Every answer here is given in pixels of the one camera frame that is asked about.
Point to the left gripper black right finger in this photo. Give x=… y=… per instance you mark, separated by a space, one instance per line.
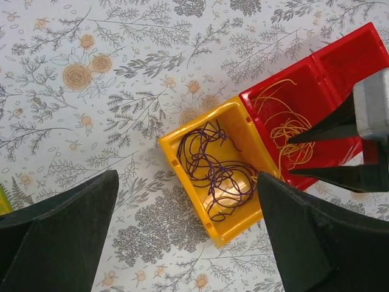
x=319 y=246

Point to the red double plastic bin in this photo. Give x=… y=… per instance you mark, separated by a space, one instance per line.
x=305 y=93

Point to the yellow green toy block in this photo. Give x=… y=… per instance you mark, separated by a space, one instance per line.
x=5 y=206

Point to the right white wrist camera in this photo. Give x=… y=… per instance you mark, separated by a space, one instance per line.
x=371 y=106

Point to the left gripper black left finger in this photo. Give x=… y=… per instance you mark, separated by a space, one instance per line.
x=56 y=244

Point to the yellow plastic bin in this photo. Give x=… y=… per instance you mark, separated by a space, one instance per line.
x=217 y=158

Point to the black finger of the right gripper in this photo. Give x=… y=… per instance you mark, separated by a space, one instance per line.
x=372 y=176
x=340 y=124

